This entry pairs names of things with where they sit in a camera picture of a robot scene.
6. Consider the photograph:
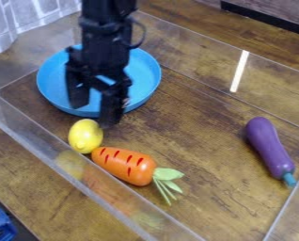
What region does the clear acrylic enclosure wall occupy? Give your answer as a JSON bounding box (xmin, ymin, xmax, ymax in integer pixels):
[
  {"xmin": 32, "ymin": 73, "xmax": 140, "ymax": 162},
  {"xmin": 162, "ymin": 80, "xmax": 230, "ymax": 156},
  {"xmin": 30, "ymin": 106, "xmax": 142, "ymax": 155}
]
[{"xmin": 0, "ymin": 3, "xmax": 299, "ymax": 241}]

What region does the purple toy eggplant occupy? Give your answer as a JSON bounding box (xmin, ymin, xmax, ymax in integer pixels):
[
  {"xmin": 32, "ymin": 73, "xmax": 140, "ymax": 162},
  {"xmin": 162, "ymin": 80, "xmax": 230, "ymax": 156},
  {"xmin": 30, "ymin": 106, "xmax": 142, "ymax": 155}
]
[{"xmin": 246, "ymin": 117, "xmax": 296, "ymax": 187}]

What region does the black baseboard strip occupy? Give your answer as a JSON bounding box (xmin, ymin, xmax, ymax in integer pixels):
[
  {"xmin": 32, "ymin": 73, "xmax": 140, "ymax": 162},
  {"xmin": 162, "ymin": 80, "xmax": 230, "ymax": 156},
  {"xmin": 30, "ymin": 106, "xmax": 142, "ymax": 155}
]
[{"xmin": 220, "ymin": 0, "xmax": 299, "ymax": 34}]

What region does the yellow toy lemon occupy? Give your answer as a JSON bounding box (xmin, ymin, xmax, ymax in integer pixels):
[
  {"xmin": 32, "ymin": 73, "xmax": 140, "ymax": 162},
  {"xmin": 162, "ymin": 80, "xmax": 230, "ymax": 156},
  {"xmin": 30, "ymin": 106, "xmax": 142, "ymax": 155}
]
[{"xmin": 68, "ymin": 119, "xmax": 103, "ymax": 153}]

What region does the white curtain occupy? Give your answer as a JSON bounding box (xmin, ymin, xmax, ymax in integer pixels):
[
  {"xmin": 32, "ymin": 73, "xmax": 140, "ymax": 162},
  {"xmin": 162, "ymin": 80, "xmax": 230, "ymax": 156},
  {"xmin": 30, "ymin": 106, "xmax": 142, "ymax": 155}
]
[{"xmin": 0, "ymin": 0, "xmax": 82, "ymax": 53}]

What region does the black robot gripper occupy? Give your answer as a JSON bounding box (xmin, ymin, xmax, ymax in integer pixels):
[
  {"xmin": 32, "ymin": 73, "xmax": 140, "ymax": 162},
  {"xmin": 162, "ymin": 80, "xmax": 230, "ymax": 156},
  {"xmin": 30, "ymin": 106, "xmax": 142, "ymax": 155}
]
[{"xmin": 66, "ymin": 16, "xmax": 132, "ymax": 128}]

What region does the orange toy carrot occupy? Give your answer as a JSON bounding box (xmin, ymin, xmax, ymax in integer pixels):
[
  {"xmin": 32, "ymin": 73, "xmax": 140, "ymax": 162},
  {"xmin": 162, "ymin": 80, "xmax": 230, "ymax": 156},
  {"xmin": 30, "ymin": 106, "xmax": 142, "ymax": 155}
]
[{"xmin": 92, "ymin": 147, "xmax": 184, "ymax": 204}]

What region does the blue box corner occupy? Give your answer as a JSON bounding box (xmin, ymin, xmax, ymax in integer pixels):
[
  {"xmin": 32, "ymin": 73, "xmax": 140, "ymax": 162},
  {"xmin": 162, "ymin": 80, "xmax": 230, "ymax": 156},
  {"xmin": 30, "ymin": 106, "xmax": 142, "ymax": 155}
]
[{"xmin": 0, "ymin": 208, "xmax": 18, "ymax": 241}]

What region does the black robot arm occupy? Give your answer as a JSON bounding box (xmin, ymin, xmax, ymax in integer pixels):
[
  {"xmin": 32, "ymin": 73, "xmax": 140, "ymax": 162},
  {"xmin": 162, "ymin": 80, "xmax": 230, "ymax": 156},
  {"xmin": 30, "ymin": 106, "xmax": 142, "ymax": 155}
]
[{"xmin": 66, "ymin": 0, "xmax": 139, "ymax": 128}]

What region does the round blue tray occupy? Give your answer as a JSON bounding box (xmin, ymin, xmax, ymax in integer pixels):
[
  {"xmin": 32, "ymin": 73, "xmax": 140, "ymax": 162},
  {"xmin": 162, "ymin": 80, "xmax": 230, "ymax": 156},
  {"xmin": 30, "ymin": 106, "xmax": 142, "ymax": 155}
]
[{"xmin": 36, "ymin": 48, "xmax": 162, "ymax": 118}]

